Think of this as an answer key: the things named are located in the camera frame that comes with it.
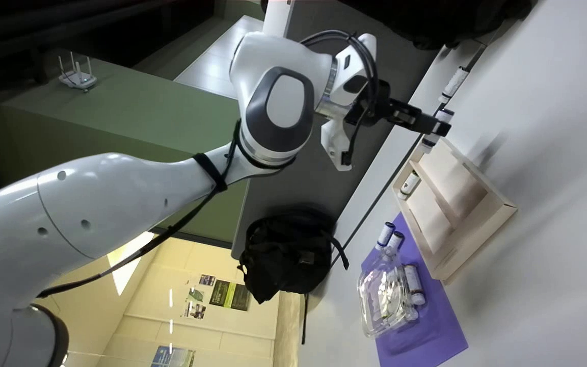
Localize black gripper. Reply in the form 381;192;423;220
356;79;453;138

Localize white bottle with dark band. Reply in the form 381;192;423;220
440;63;472;102

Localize small white bottle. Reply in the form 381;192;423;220
400;171;421;198

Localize wooden tray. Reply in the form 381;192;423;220
392;136;517;285

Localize white bottle with blue cap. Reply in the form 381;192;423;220
375;220;397;248
385;231;406;258

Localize clear plastic bag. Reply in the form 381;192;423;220
355;264;420;339

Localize purple mat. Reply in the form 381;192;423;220
359;213;471;367

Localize white desk top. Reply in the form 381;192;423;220
174;14;266;107

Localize green cabinet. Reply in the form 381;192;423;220
0;55;252;248

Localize white wifi router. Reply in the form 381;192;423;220
54;49;100;93

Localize small dark wall poster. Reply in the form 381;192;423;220
231;283;252;314

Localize dark green wall poster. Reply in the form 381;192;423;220
207;278;235;310

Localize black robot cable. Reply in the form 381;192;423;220
35;28;381;301

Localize small wall photo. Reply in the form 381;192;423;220
183;300;207;321

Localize blue wall poster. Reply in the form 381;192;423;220
149;345;198;367

